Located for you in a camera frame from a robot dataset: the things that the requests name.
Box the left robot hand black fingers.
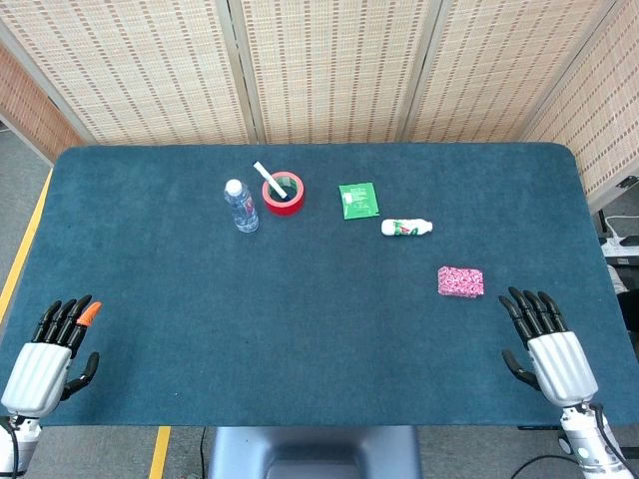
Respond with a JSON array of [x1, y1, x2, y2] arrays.
[[0, 293, 104, 418]]

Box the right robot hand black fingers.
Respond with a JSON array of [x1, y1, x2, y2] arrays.
[[498, 285, 600, 411]]

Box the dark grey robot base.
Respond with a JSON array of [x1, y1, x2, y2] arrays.
[[207, 425, 423, 479]]

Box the orange fingertip cap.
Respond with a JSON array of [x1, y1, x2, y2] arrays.
[[78, 300, 104, 327]]

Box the white power strip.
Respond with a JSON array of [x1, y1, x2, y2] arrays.
[[600, 234, 639, 258]]

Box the small white drink bottle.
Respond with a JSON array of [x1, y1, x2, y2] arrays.
[[380, 218, 434, 239]]

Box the woven bamboo screen panel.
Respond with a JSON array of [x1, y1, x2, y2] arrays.
[[0, 0, 254, 147], [403, 0, 630, 144], [521, 0, 639, 211], [229, 0, 443, 146], [0, 42, 84, 166]]

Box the green foil packet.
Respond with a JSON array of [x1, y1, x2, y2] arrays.
[[337, 181, 380, 221]]

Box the clear plastic water bottle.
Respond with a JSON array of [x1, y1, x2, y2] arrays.
[[223, 178, 261, 235]]

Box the blue felt table cover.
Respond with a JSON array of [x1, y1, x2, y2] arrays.
[[0, 143, 639, 429]]

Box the red tape roll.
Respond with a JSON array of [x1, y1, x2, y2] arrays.
[[262, 171, 306, 218]]

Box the white marker pen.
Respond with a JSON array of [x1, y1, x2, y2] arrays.
[[252, 161, 287, 200]]

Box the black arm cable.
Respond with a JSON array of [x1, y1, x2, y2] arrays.
[[0, 421, 22, 476], [591, 402, 631, 463]]

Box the black floor cable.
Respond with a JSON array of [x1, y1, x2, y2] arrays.
[[512, 454, 571, 479]]

